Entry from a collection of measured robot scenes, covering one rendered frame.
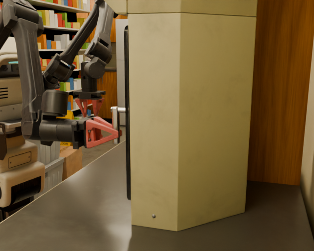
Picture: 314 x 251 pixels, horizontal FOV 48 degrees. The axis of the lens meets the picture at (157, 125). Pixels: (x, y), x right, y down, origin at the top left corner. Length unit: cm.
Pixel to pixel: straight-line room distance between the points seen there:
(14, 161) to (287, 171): 116
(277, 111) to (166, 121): 44
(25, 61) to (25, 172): 76
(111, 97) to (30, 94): 533
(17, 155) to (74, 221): 88
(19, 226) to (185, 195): 39
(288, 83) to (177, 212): 51
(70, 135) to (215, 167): 35
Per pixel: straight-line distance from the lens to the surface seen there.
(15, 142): 174
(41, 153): 317
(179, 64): 72
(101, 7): 159
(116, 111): 83
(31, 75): 104
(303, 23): 108
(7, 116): 163
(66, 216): 92
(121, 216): 89
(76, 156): 385
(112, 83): 627
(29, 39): 111
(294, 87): 108
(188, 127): 75
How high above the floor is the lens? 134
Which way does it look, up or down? 12 degrees down
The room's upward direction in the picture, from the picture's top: straight up
